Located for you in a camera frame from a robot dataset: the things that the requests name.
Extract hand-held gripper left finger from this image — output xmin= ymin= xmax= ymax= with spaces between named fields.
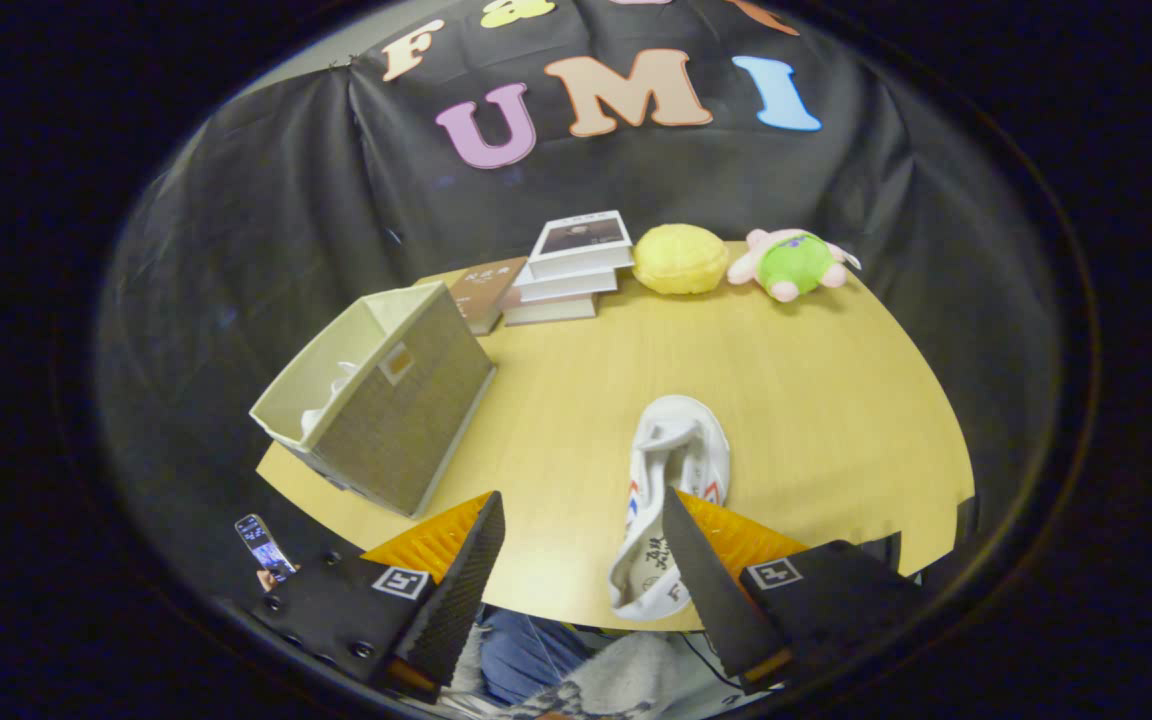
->
xmin=248 ymin=490 xmax=507 ymax=703

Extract person's blue jeans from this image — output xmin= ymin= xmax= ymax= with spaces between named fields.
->
xmin=479 ymin=605 xmax=597 ymax=707

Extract round yellow plush toy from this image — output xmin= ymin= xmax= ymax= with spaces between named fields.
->
xmin=632 ymin=223 xmax=731 ymax=296

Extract brown cover book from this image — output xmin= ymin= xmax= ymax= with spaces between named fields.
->
xmin=416 ymin=256 xmax=529 ymax=336

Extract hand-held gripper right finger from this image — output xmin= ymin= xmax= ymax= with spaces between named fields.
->
xmin=661 ymin=487 xmax=927 ymax=693

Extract white book with portrait cover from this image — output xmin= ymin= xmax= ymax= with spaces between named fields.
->
xmin=528 ymin=210 xmax=635 ymax=280

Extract smartphone with lit screen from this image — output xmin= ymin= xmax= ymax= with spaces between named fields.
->
xmin=234 ymin=514 xmax=298 ymax=584

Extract brown spine book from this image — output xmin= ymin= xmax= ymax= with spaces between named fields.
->
xmin=502 ymin=290 xmax=599 ymax=327

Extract person's grey fleece clothing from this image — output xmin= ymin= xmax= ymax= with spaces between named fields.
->
xmin=451 ymin=625 xmax=712 ymax=720

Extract white canvas shoe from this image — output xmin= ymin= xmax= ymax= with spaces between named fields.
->
xmin=299 ymin=360 xmax=362 ymax=436
xmin=608 ymin=394 xmax=732 ymax=622

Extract thick white book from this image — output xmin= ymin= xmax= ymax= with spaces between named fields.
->
xmin=514 ymin=262 xmax=622 ymax=303

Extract grey fabric storage box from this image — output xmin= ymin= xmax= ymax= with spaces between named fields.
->
xmin=249 ymin=281 xmax=497 ymax=518

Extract pink plush toy green shorts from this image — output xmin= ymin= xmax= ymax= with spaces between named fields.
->
xmin=727 ymin=228 xmax=862 ymax=303

